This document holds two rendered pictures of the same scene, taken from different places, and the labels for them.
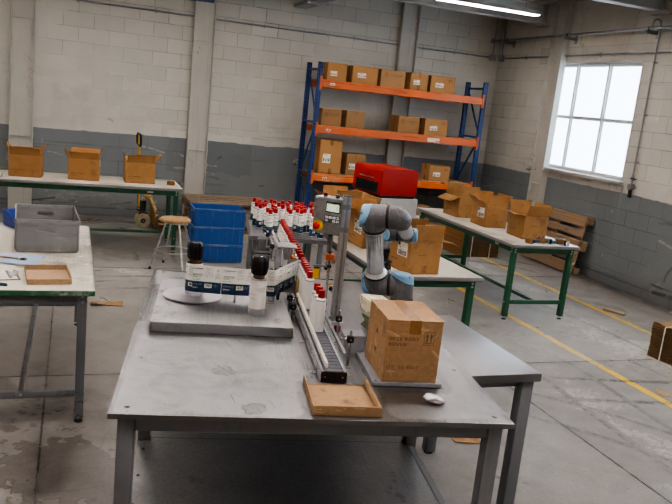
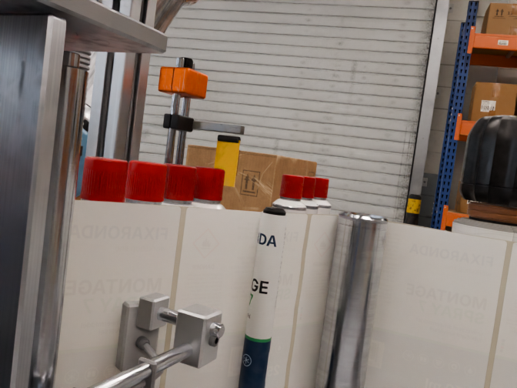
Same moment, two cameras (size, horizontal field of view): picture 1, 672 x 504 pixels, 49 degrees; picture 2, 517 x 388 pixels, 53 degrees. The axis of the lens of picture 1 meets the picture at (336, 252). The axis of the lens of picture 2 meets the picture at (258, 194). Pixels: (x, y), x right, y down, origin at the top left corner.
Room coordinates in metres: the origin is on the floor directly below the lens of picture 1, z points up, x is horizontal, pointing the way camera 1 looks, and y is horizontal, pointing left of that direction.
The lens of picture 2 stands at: (4.12, 0.48, 1.10)
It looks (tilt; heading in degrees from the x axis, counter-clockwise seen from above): 3 degrees down; 216
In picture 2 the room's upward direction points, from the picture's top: 7 degrees clockwise
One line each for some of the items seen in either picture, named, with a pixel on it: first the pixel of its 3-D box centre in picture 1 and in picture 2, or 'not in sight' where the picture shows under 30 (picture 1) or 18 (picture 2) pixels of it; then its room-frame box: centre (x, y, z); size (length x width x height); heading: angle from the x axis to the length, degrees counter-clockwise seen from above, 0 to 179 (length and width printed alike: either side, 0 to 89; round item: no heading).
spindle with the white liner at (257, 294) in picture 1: (258, 285); (490, 256); (3.52, 0.37, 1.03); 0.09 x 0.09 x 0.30
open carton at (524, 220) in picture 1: (524, 219); not in sight; (7.63, -1.94, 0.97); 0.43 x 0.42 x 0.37; 107
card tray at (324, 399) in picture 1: (340, 395); not in sight; (2.67, -0.08, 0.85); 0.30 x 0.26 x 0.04; 11
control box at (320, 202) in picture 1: (331, 215); not in sight; (3.77, 0.04, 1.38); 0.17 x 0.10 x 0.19; 66
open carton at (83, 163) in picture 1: (84, 163); not in sight; (8.47, 3.03, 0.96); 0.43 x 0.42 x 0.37; 108
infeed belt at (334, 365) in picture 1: (308, 316); not in sight; (3.65, 0.11, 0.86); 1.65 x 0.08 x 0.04; 11
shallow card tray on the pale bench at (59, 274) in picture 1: (47, 274); not in sight; (4.07, 1.64, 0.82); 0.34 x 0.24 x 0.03; 26
